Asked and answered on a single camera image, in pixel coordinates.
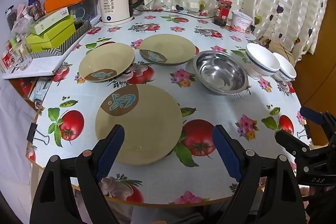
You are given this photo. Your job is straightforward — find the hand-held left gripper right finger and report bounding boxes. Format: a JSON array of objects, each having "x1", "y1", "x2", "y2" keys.
[{"x1": 212, "y1": 124, "x2": 306, "y2": 224}]

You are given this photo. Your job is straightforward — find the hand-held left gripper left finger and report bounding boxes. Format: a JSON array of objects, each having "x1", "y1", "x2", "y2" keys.
[{"x1": 30, "y1": 124, "x2": 125, "y2": 224}]

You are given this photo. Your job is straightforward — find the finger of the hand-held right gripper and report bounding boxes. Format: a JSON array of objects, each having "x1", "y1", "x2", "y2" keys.
[
  {"x1": 300, "y1": 107, "x2": 336, "y2": 135},
  {"x1": 275, "y1": 130, "x2": 315, "y2": 159}
]

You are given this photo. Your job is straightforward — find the tan plate with brown patch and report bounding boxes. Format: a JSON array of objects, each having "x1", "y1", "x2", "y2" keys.
[
  {"x1": 95, "y1": 84, "x2": 183, "y2": 166},
  {"x1": 139, "y1": 34, "x2": 196, "y2": 66},
  {"x1": 79, "y1": 43, "x2": 135, "y2": 82}
]

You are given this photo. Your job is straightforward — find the white bowl with blue stripe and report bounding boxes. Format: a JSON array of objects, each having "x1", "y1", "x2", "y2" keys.
[
  {"x1": 245, "y1": 43, "x2": 281, "y2": 80},
  {"x1": 272, "y1": 52, "x2": 297, "y2": 82}
]

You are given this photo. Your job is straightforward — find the stainless steel bowl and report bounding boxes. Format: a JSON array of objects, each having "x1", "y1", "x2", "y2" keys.
[{"x1": 193, "y1": 50, "x2": 249, "y2": 95}]

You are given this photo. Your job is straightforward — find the wooden cabinet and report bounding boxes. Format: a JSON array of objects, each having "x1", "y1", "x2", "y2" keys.
[{"x1": 291, "y1": 0, "x2": 336, "y2": 119}]

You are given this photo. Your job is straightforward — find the brown woven basket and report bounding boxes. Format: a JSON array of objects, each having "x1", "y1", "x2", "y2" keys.
[{"x1": 259, "y1": 38, "x2": 296, "y2": 64}]

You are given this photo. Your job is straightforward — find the black binder clip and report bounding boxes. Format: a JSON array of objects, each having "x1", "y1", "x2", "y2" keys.
[{"x1": 27, "y1": 123, "x2": 50, "y2": 146}]

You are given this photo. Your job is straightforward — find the tomato and flower print tablecloth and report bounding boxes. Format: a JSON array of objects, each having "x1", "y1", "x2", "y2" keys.
[{"x1": 25, "y1": 9, "x2": 314, "y2": 207}]

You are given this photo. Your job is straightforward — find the white side cabinet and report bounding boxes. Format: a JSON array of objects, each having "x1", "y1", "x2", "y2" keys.
[{"x1": 3, "y1": 22, "x2": 103, "y2": 80}]

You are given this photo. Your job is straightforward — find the black white zigzag box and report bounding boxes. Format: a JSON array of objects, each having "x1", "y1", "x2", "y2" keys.
[{"x1": 30, "y1": 20, "x2": 92, "y2": 58}]

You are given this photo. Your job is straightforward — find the white yogurt cup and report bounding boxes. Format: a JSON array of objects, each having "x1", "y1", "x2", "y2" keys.
[{"x1": 231, "y1": 10, "x2": 254, "y2": 33}]

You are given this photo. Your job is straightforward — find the green cardboard box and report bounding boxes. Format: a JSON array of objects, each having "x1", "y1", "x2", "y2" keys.
[{"x1": 25, "y1": 15, "x2": 76, "y2": 52}]

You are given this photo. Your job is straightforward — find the clear glass mug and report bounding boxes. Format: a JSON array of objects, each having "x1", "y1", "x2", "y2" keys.
[{"x1": 10, "y1": 38, "x2": 33, "y2": 71}]

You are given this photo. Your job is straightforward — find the glass jar with red lid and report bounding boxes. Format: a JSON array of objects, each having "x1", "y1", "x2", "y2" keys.
[{"x1": 213, "y1": 0, "x2": 233, "y2": 27}]

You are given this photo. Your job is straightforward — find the pale green flat box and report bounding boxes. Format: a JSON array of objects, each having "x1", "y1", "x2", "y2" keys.
[{"x1": 29, "y1": 9, "x2": 70, "y2": 35}]

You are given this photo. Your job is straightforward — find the black power cable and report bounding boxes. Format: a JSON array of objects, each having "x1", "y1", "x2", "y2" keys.
[{"x1": 133, "y1": 7, "x2": 216, "y2": 20}]

